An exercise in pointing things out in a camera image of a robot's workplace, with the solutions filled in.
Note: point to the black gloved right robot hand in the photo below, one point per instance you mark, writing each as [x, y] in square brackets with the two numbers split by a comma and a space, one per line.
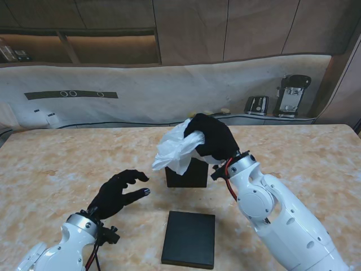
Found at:
[217, 138]

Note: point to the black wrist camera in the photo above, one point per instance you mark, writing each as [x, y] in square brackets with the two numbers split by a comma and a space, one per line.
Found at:
[218, 173]
[110, 236]

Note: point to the white printed plastic bag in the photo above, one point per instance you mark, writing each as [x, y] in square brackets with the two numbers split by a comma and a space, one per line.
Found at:
[175, 149]

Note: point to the small black shelf device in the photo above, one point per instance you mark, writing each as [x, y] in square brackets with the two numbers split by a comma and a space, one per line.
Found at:
[22, 55]

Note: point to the white protective cover sheet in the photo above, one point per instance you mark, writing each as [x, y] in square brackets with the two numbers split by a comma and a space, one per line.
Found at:
[141, 90]

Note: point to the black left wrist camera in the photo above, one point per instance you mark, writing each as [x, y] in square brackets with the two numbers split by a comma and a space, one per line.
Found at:
[110, 236]

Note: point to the black box lid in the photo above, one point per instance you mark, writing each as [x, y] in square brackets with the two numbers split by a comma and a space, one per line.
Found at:
[189, 240]

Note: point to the black silver espresso machine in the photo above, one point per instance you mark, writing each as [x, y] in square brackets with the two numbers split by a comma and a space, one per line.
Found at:
[292, 96]

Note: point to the open black gift box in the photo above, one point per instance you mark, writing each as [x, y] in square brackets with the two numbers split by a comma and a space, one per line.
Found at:
[194, 178]

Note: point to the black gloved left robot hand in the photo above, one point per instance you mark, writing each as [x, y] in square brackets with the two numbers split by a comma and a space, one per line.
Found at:
[112, 194]

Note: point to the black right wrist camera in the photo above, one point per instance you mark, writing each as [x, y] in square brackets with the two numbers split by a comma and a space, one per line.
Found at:
[218, 173]

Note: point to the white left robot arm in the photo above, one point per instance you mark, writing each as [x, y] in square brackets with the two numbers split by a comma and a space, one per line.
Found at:
[67, 248]

